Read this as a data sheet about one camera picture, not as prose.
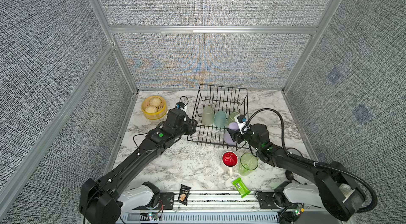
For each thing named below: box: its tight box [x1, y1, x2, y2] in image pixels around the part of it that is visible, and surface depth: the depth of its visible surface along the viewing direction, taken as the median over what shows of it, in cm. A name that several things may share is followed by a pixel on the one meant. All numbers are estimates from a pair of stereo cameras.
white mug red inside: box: [221, 150, 239, 177], surface depth 81 cm
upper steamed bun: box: [149, 97, 162, 107], surface depth 108 cm
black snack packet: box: [177, 183, 192, 206], surface depth 76 cm
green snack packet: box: [231, 177, 251, 199], surface depth 78 cm
